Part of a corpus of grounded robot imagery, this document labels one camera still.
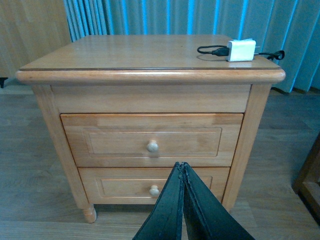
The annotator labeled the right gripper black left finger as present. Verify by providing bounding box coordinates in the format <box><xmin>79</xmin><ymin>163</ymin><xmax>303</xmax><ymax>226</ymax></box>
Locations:
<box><xmin>133</xmin><ymin>162</ymin><xmax>182</xmax><ymax>240</ymax></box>

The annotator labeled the wooden two-drawer nightstand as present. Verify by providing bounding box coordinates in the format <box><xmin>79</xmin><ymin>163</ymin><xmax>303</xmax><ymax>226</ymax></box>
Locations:
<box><xmin>16</xmin><ymin>35</ymin><xmax>286</xmax><ymax>223</ymax></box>

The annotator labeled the light wooden cabinet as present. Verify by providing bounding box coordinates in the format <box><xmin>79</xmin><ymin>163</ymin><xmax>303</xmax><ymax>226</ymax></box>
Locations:
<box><xmin>0</xmin><ymin>0</ymin><xmax>71</xmax><ymax>86</ymax></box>

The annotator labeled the wooden drawer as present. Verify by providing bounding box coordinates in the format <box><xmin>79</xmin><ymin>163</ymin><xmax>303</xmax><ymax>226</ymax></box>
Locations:
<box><xmin>61</xmin><ymin>113</ymin><xmax>243</xmax><ymax>168</ymax></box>
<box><xmin>77</xmin><ymin>166</ymin><xmax>231</xmax><ymax>205</ymax></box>

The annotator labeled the white power adapter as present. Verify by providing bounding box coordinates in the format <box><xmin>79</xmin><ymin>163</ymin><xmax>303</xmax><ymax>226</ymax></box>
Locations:
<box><xmin>225</xmin><ymin>38</ymin><xmax>257</xmax><ymax>62</ymax></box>

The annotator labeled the pale green pleated curtain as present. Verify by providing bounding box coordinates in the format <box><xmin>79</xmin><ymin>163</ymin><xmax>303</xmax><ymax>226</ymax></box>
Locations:
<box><xmin>64</xmin><ymin>0</ymin><xmax>320</xmax><ymax>93</ymax></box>

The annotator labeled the dark wooden furniture piece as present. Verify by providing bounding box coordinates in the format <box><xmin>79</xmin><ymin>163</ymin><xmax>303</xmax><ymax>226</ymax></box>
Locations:
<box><xmin>292</xmin><ymin>134</ymin><xmax>320</xmax><ymax>225</ymax></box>

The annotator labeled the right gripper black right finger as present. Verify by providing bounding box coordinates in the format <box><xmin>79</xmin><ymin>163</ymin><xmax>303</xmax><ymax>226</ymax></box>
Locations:
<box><xmin>182</xmin><ymin>162</ymin><xmax>254</xmax><ymax>240</ymax></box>

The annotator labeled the black usb cable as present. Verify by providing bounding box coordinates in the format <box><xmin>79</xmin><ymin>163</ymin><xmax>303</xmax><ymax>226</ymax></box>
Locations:
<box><xmin>197</xmin><ymin>45</ymin><xmax>286</xmax><ymax>61</ymax></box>

